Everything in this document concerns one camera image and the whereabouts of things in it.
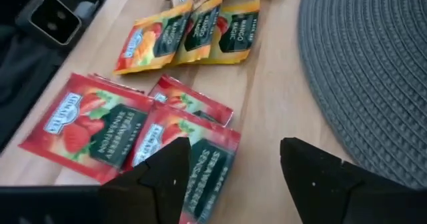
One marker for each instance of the grey round woven placemat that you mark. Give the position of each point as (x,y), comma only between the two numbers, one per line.
(367,67)

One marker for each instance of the red strawberry tea sachet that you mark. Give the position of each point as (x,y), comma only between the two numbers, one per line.
(83,127)
(213,164)
(187,99)
(120,86)

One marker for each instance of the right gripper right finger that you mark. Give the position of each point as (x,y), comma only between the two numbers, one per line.
(327,190)

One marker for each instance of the yellow mango tea sachet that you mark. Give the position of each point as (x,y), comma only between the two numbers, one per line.
(146,44)
(238,34)
(200,34)

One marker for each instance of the small black camera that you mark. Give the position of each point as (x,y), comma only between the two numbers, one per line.
(53,19)

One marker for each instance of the black aluminium table frame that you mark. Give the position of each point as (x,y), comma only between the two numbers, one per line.
(20,84)

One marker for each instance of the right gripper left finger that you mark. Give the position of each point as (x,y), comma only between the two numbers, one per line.
(156,190)

